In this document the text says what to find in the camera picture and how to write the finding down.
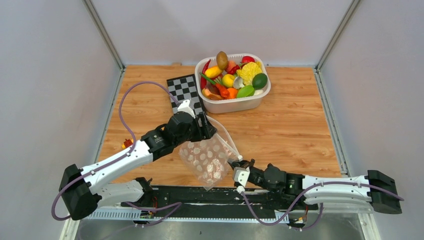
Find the clear dotted zip bag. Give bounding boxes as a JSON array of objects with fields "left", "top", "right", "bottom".
[{"left": 178, "top": 116, "right": 243, "bottom": 191}]

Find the white grey mushroom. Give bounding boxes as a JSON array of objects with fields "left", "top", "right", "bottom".
[{"left": 233, "top": 76, "right": 245, "bottom": 90}]

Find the light green leaf vegetable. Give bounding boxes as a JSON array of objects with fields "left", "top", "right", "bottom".
[{"left": 236, "top": 85, "right": 255, "bottom": 99}]

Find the dark green lime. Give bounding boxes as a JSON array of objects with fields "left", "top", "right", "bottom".
[{"left": 252, "top": 73, "right": 268, "bottom": 90}]

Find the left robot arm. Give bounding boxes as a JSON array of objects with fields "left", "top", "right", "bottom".
[{"left": 51, "top": 111, "right": 217, "bottom": 221}]

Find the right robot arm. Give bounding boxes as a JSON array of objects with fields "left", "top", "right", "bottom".
[{"left": 227, "top": 159, "right": 403, "bottom": 215}]

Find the white plastic food tub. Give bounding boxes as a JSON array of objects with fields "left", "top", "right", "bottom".
[{"left": 195, "top": 53, "right": 271, "bottom": 114}]

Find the black white checkerboard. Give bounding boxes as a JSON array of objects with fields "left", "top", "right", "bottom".
[{"left": 166, "top": 74, "right": 206, "bottom": 115}]

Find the chocolate glazed eclair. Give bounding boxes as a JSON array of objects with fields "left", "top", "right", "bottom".
[{"left": 201, "top": 85, "right": 224, "bottom": 101}]

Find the long red chili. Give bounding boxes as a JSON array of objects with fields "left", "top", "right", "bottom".
[{"left": 200, "top": 59, "right": 211, "bottom": 90}]

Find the green onion stalk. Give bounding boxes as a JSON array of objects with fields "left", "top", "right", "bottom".
[{"left": 199, "top": 72, "right": 216, "bottom": 85}]

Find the yellow toy brick car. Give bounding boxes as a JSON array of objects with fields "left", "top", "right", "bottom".
[{"left": 121, "top": 138, "right": 134, "bottom": 149}]

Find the orange tangerine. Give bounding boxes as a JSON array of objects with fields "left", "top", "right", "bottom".
[{"left": 226, "top": 88, "right": 238, "bottom": 100}]

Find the yellow mango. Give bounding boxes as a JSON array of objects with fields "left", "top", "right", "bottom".
[{"left": 205, "top": 65, "right": 224, "bottom": 79}]

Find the red pepper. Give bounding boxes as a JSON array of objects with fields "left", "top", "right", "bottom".
[{"left": 227, "top": 65, "right": 240, "bottom": 75}]

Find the brown kiwi potato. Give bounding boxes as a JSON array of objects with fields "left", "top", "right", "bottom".
[{"left": 216, "top": 51, "right": 229, "bottom": 70}]

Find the yellow napa cabbage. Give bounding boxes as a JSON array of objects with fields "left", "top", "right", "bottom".
[{"left": 236, "top": 62, "right": 263, "bottom": 86}]

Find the red apple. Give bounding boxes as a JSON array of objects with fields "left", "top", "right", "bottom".
[{"left": 241, "top": 55, "right": 256, "bottom": 64}]

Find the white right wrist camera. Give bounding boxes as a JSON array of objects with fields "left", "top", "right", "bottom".
[{"left": 232, "top": 167, "right": 251, "bottom": 194}]

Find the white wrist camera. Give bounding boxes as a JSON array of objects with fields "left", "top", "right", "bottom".
[
  {"left": 177, "top": 99, "right": 196, "bottom": 118},
  {"left": 232, "top": 167, "right": 251, "bottom": 194}
]

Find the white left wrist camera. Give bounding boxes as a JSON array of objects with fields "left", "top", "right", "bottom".
[{"left": 177, "top": 99, "right": 196, "bottom": 118}]

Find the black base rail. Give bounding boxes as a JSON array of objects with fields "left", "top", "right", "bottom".
[{"left": 119, "top": 184, "right": 320, "bottom": 220}]

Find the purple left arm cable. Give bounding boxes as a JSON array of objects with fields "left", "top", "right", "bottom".
[{"left": 51, "top": 81, "right": 180, "bottom": 222}]

